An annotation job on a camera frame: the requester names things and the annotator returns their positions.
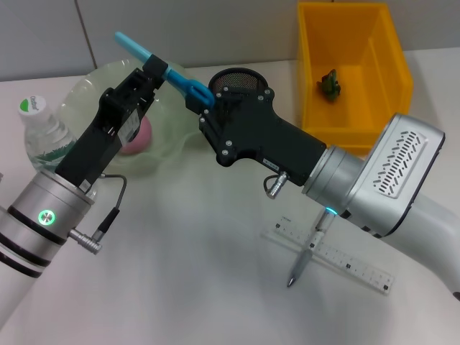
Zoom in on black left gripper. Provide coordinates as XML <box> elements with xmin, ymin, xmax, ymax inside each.
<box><xmin>55</xmin><ymin>56</ymin><xmax>170</xmax><ymax>192</ymax></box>

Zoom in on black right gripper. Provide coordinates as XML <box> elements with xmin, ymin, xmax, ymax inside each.
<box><xmin>185</xmin><ymin>85</ymin><xmax>328</xmax><ymax>188</ymax></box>

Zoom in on blue plastic scissors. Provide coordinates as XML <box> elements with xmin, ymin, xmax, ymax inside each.
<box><xmin>114</xmin><ymin>31</ymin><xmax>218</xmax><ymax>109</ymax></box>

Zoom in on pink peach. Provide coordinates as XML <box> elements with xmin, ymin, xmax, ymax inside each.
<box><xmin>120</xmin><ymin>114</ymin><xmax>153</xmax><ymax>156</ymax></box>

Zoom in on green toy frog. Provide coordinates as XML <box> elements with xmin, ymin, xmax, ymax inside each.
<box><xmin>316</xmin><ymin>69</ymin><xmax>342</xmax><ymax>102</ymax></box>

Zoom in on clear green-label water bottle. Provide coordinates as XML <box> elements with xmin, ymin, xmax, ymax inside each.
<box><xmin>17</xmin><ymin>95</ymin><xmax>98</xmax><ymax>202</ymax></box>

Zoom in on white grey ballpoint pen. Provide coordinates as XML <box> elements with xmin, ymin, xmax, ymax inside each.
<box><xmin>286</xmin><ymin>210</ymin><xmax>337</xmax><ymax>290</ymax></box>

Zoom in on transparent plastic ruler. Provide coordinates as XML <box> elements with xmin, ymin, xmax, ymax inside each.
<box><xmin>260</xmin><ymin>214</ymin><xmax>395</xmax><ymax>296</ymax></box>

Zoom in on black mesh pen holder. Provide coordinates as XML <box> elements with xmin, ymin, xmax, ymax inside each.
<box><xmin>208</xmin><ymin>67</ymin><xmax>270</xmax><ymax>100</ymax></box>

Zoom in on pale green glass fruit plate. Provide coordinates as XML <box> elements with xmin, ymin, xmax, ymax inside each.
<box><xmin>59</xmin><ymin>57</ymin><xmax>211</xmax><ymax>178</ymax></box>

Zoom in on yellow plastic bin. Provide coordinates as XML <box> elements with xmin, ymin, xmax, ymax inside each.
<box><xmin>296</xmin><ymin>1</ymin><xmax>414</xmax><ymax>156</ymax></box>

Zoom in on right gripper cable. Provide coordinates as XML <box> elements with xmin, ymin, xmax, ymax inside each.
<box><xmin>264</xmin><ymin>171</ymin><xmax>290</xmax><ymax>199</ymax></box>

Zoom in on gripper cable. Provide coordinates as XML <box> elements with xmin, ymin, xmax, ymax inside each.
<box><xmin>69</xmin><ymin>174</ymin><xmax>129</xmax><ymax>256</ymax></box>
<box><xmin>264</xmin><ymin>171</ymin><xmax>290</xmax><ymax>199</ymax></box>

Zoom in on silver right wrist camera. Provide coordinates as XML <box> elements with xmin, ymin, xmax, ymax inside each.
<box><xmin>346</xmin><ymin>113</ymin><xmax>446</xmax><ymax>239</ymax></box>

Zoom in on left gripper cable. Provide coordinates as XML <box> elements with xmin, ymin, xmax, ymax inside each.
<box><xmin>69</xmin><ymin>174</ymin><xmax>129</xmax><ymax>256</ymax></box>

